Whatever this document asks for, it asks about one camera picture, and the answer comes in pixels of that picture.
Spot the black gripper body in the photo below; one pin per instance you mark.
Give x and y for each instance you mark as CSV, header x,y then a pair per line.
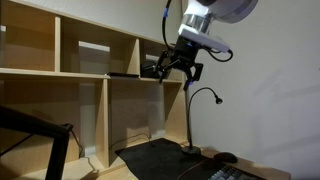
x,y
184,51

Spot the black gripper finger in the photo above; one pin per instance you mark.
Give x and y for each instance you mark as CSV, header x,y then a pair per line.
x,y
195,74
164,65

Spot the black bag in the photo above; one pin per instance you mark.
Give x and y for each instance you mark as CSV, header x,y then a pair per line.
x,y
149,70

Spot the thin flat black item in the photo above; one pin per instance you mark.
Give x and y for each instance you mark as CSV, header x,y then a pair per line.
x,y
123,74

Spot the black gooseneck desk lamp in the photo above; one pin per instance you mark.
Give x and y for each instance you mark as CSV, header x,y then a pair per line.
x,y
191,150

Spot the light wooden shelf unit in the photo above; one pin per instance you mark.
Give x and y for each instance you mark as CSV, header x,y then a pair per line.
x,y
100,116

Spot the black mouse with red accents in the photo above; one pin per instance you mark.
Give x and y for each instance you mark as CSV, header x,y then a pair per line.
x,y
226,157

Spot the black desk mat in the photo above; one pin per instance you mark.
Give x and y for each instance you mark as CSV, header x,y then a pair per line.
x,y
156,160

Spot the black mechanical keyboard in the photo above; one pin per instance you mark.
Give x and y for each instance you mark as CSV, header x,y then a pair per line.
x,y
227,174

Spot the black camera tripod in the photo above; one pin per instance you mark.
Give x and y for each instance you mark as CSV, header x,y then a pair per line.
x,y
56,150

